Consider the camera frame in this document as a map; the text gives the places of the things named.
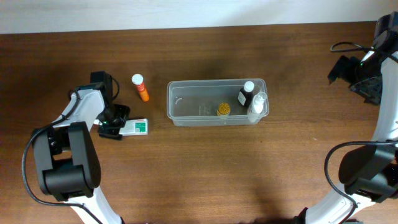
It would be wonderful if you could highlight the white spray bottle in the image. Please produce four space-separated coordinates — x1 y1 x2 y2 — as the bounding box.
248 91 267 123

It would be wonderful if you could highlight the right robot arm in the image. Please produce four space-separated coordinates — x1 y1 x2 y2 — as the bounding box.
292 11 397 223

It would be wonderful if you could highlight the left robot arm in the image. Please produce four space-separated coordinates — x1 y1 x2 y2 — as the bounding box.
22 84 129 223

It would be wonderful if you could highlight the clear plastic container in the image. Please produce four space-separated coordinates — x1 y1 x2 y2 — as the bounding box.
167 78 269 126

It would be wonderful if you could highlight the orange tablet tube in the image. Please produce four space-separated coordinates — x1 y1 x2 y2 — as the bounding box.
131 73 150 102

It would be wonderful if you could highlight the small gold lid jar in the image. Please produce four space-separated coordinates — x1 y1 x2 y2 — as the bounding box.
217 103 231 116

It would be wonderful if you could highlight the white green medicine box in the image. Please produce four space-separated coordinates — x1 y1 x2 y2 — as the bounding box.
119 118 148 136

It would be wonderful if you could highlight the dark brown syrup bottle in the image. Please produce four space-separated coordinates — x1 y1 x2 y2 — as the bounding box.
238 81 254 107

